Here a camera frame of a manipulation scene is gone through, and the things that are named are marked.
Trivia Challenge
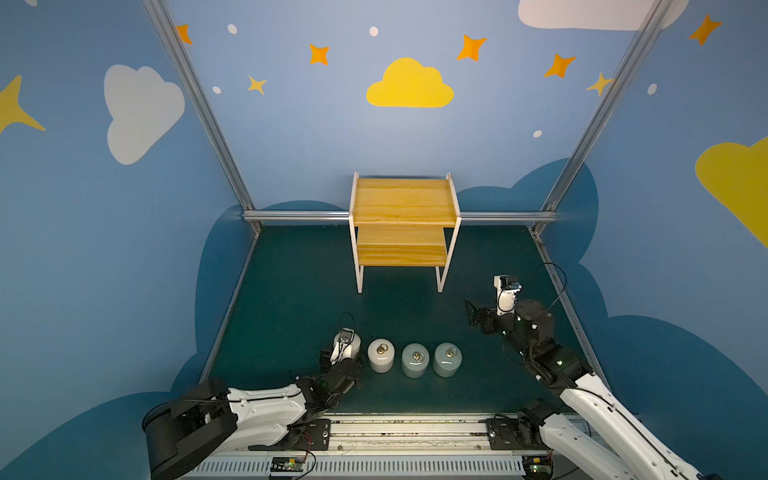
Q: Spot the white tea canister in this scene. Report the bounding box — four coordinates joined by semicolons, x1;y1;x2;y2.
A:
367;338;396;374
331;332;362;364

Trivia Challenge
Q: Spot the grey-green tea canister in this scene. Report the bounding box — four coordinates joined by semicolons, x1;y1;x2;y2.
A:
401;343;430;379
432;342;463;378

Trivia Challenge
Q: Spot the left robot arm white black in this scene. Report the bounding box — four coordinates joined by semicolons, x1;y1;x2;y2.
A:
142;357;362;479

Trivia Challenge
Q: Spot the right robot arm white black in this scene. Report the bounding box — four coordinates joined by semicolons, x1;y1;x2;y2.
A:
464;299;720;479

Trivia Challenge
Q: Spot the left circuit board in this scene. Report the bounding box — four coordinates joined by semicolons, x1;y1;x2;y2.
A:
269;457;309;475

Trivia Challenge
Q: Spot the circuit board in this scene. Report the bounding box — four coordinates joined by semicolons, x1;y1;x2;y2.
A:
269;457;309;475
522;456;554;480

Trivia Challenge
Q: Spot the right circuit board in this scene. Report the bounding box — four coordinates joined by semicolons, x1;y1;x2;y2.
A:
522;456;554;480

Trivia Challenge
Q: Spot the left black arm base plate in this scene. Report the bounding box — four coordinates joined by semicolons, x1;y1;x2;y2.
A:
248;419;332;452

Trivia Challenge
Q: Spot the aluminium front rail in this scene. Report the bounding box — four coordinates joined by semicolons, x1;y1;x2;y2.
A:
146;412;670;480

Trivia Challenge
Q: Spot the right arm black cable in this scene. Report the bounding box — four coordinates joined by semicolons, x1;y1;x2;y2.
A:
520;262;569;311

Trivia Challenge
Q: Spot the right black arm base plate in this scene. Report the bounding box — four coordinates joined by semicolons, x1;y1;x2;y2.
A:
485;416;550;451

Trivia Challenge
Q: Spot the wooden two-tier shelf white frame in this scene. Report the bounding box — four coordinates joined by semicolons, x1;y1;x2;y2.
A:
348;173;462;293

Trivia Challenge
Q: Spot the rear aluminium frame bar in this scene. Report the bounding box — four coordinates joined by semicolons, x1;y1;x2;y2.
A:
242;210;558;223

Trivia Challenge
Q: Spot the right aluminium frame post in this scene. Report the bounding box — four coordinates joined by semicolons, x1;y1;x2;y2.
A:
541;0;673;214

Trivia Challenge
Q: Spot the aluminium frame post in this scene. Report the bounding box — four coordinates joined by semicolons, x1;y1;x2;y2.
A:
143;0;255;211
541;0;673;214

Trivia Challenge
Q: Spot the left aluminium frame post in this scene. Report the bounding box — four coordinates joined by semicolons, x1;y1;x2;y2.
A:
143;0;255;211

